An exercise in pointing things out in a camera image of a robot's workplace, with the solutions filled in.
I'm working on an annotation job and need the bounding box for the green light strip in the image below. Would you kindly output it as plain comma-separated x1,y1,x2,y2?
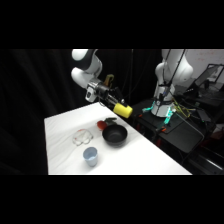
163,107,178,128

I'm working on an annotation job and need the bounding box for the black robot stand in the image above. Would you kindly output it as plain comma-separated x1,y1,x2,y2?
122,97,207,155

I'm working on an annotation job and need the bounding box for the white whiteboard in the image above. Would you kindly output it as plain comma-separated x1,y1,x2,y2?
192,49,224,84

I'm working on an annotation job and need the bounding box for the yellow green cable bundle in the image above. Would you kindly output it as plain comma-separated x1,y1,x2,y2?
171,98,194,120

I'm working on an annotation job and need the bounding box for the yellow plastic cup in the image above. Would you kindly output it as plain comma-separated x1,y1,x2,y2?
112,102,134,119

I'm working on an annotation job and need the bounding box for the light blue plastic cup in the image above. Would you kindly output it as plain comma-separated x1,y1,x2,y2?
82,146,100,168

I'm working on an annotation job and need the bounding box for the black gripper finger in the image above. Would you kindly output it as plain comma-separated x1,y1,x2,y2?
111,87,127,106
105,98,117,109

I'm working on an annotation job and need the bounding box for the dark green toy vegetable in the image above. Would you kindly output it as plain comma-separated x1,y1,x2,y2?
103,116,119,127

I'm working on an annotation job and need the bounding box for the black curtain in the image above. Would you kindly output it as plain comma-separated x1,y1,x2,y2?
0,49,164,176

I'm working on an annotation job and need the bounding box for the black bowl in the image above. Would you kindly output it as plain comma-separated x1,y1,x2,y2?
101,124,129,148

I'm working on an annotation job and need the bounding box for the red toy tomato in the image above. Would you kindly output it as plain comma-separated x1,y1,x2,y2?
96,120,108,131

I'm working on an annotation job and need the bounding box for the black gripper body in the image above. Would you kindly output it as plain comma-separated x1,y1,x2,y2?
94,80,118,105

